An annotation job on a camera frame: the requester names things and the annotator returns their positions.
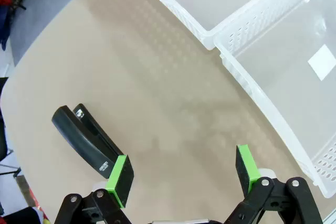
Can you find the black office chair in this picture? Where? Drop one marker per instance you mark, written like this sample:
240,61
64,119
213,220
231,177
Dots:
2,129

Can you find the white square label sticker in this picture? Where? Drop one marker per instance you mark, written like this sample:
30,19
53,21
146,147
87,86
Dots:
323,62

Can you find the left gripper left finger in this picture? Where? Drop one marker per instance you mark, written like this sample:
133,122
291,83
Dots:
120,179

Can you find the black stapler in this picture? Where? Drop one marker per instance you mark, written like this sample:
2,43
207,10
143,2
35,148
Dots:
78,134

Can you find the dark cloth with red trim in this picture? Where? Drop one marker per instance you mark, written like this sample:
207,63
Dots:
23,216

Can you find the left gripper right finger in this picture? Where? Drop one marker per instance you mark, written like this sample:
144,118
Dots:
246,171

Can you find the dark blue garment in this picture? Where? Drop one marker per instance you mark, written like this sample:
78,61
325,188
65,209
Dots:
5,24

